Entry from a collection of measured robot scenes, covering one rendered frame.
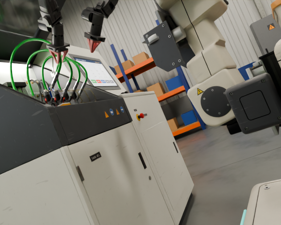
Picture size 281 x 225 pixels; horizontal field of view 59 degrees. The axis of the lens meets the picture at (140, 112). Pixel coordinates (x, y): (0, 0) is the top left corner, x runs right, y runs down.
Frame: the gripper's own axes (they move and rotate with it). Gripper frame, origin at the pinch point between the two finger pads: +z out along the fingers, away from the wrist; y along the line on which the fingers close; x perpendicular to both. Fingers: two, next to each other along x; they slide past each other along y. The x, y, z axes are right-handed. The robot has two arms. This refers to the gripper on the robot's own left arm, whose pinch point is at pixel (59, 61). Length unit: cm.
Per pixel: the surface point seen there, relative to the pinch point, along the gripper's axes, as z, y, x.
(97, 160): 25, 25, 46
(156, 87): 237, -461, -134
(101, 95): 26.6, -23.7, 10.4
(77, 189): 24, 43, 51
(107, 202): 36, 33, 58
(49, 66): 21.5, -25.8, -36.7
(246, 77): 143, -464, 67
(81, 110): 10.1, 16.9, 30.0
